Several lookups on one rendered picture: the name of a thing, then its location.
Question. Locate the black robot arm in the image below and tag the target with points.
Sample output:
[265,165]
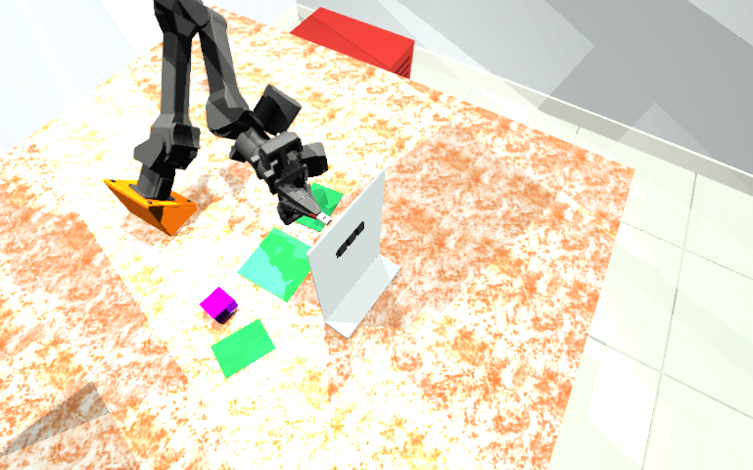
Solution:
[174,141]

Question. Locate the green square mat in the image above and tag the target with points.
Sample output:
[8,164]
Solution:
[327,200]

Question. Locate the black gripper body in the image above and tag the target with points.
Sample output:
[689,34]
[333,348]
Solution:
[270,162]

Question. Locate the grey panel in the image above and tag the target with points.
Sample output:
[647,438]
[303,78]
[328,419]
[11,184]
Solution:
[348,273]

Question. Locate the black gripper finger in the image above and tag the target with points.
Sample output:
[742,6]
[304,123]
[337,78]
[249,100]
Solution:
[293,187]
[287,205]

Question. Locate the purple block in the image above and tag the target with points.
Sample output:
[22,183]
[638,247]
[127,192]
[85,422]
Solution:
[218,304]

